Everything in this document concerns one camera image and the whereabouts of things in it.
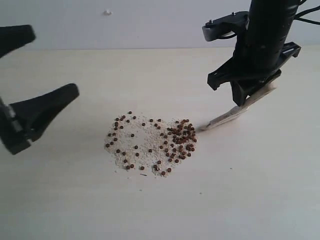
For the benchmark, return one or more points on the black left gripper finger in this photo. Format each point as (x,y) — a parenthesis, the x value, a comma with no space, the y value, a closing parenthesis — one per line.
(15,37)
(36,114)

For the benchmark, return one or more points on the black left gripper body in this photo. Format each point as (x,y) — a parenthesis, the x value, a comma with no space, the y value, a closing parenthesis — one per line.
(16,129)

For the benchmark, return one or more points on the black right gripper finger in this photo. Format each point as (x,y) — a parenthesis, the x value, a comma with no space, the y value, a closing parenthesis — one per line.
(260,79)
(240,91)

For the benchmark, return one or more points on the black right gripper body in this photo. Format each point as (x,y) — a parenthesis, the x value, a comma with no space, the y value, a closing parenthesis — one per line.
(247,59)

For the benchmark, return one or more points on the wooden paint brush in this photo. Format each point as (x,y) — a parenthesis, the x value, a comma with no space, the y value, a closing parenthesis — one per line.
(236,111)

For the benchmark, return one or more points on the pile of brown beads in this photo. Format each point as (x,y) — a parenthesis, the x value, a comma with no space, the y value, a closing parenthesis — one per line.
(144,143)

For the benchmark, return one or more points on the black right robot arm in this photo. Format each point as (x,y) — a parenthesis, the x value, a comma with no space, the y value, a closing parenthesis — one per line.
(270,21)

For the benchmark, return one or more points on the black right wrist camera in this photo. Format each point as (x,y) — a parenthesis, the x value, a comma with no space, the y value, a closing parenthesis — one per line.
(225,27)

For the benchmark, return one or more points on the small white wall peg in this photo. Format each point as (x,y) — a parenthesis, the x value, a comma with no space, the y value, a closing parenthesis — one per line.
(107,12)

